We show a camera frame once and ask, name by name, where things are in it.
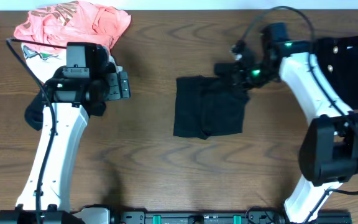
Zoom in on black t-shirt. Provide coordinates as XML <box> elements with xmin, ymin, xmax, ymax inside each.
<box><xmin>173</xmin><ymin>76</ymin><xmax>249</xmax><ymax>140</ymax></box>

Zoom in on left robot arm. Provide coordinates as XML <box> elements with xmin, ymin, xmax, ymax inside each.
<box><xmin>0</xmin><ymin>42</ymin><xmax>131</xmax><ymax>223</ymax></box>

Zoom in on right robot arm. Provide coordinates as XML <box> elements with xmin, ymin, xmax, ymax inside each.
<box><xmin>214</xmin><ymin>22</ymin><xmax>358</xmax><ymax>223</ymax></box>

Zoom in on white printed shirt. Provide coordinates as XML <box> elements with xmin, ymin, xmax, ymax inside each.
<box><xmin>21</xmin><ymin>44</ymin><xmax>67</xmax><ymax>83</ymax></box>

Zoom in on pink crumpled shirt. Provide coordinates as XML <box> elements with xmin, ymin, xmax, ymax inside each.
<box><xmin>14</xmin><ymin>1</ymin><xmax>131</xmax><ymax>54</ymax></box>

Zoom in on black garment under pile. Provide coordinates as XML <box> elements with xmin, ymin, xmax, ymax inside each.
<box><xmin>24</xmin><ymin>91</ymin><xmax>106</xmax><ymax>131</ymax></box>

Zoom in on black cardigan with gold buttons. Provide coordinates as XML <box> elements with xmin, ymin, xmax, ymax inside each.
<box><xmin>314</xmin><ymin>36</ymin><xmax>358</xmax><ymax>110</ymax></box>

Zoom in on left black cable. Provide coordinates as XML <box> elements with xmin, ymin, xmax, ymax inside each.
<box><xmin>5</xmin><ymin>37</ymin><xmax>71</xmax><ymax>224</ymax></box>

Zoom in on black cable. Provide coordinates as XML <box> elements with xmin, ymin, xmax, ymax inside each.
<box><xmin>237</xmin><ymin>6</ymin><xmax>358</xmax><ymax>223</ymax></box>
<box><xmin>5</xmin><ymin>37</ymin><xmax>71</xmax><ymax>224</ymax></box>

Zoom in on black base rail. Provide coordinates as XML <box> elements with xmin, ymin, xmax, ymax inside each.
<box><xmin>73</xmin><ymin>203</ymin><xmax>353</xmax><ymax>224</ymax></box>

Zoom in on right black cable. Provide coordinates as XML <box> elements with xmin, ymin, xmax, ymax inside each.
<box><xmin>237</xmin><ymin>6</ymin><xmax>358</xmax><ymax>223</ymax></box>

